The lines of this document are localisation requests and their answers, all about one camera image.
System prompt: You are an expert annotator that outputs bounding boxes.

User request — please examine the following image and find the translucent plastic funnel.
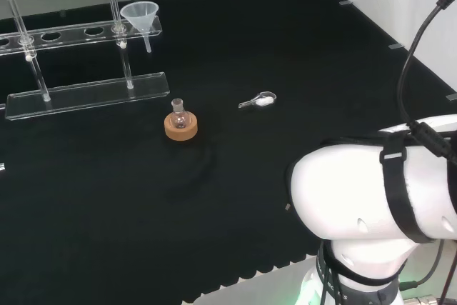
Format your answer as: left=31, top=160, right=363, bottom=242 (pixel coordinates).
left=119, top=1, right=159, bottom=54

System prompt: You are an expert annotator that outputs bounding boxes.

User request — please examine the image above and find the small round-bottom glass flask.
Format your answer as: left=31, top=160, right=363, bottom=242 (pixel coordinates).
left=169, top=98, right=189, bottom=130

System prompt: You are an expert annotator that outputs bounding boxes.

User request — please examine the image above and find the cork ring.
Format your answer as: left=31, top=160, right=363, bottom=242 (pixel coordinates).
left=164, top=111, right=199, bottom=143

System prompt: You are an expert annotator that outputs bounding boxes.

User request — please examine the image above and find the glass weighing funnel with powder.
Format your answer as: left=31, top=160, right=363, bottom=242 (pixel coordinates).
left=238, top=91, right=278, bottom=109

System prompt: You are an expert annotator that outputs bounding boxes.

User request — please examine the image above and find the clear acrylic funnel stand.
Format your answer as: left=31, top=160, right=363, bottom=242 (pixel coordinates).
left=0, top=0, right=170, bottom=121

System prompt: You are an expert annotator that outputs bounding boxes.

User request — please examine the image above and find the black cable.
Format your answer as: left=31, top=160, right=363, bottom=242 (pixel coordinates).
left=397, top=0, right=457, bottom=166

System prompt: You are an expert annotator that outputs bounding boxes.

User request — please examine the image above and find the black cloth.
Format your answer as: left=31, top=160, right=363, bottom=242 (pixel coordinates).
left=0, top=0, right=457, bottom=305

